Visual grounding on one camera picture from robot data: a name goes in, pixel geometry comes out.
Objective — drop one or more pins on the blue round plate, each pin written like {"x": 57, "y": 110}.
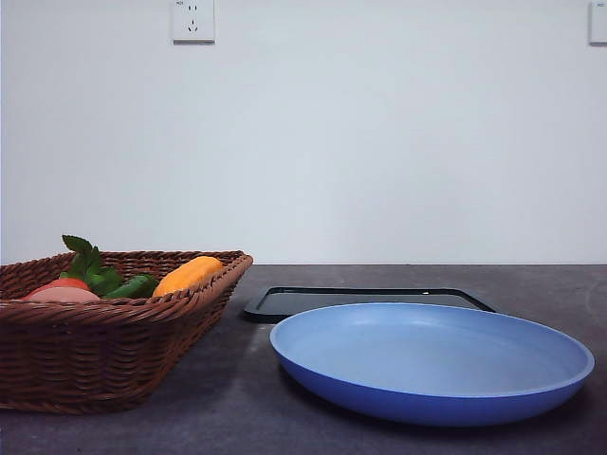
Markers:
{"x": 427, "y": 365}

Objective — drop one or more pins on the brown wicker basket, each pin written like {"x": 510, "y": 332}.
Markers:
{"x": 109, "y": 355}

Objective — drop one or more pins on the black rectangular tray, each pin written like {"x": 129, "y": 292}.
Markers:
{"x": 283, "y": 303}

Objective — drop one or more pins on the yellow corn cob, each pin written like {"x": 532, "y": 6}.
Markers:
{"x": 187, "y": 274}

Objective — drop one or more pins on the green pepper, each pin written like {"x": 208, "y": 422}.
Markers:
{"x": 140, "y": 287}

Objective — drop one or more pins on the red carrot with green leaves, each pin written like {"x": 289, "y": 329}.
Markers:
{"x": 85, "y": 273}

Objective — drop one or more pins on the white wall socket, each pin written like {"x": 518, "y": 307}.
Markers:
{"x": 194, "y": 22}

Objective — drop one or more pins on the white wall switch plate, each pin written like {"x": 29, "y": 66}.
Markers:
{"x": 598, "y": 30}

